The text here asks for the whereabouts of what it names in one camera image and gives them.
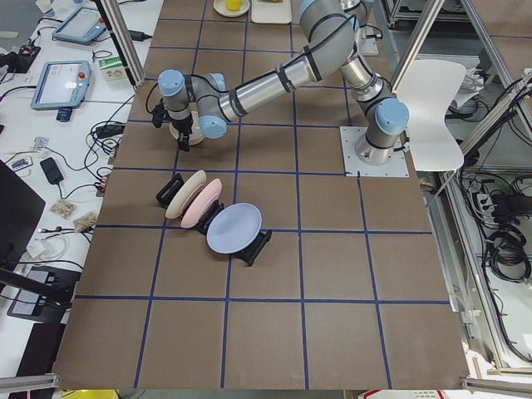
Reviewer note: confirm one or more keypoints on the white ceramic bowl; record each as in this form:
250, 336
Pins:
196, 135

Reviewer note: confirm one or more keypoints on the black power adapter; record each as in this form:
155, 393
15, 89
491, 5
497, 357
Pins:
139, 36

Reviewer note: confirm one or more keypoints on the white plastic chair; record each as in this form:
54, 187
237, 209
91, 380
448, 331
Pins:
428, 89

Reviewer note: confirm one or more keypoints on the green white carton box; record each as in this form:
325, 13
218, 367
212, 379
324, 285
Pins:
112, 68

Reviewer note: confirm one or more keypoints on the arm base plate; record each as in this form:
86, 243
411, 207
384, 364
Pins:
360, 159

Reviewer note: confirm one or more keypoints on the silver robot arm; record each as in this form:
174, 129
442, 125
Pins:
331, 29

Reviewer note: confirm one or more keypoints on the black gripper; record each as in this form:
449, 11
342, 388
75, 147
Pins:
181, 124

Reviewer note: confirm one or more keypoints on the blue teach pendant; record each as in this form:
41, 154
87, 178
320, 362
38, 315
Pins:
83, 27
61, 85

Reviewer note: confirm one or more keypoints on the black smartphone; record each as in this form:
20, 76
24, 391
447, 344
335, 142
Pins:
51, 171

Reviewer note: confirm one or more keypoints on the cream round plate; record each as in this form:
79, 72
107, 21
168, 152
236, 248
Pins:
220, 8

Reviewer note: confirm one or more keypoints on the aluminium frame post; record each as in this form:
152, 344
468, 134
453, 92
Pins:
116, 26

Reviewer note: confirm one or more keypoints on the pink plate in rack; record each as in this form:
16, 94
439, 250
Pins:
200, 205

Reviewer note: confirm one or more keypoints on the cream rectangular tray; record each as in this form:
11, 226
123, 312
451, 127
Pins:
271, 12

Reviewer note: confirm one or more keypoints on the blue teach pendant far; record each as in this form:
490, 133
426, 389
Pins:
83, 27

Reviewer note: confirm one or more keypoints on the black dish rack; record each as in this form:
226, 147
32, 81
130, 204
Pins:
248, 254

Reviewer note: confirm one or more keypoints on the yellow lemon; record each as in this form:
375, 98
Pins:
233, 5

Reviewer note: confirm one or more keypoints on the blue teach pendant near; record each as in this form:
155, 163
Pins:
61, 85

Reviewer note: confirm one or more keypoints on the beige plate in rack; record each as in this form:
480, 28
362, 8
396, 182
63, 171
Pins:
185, 195

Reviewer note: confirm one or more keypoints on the lavender plate in rack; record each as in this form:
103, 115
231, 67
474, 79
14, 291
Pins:
234, 228

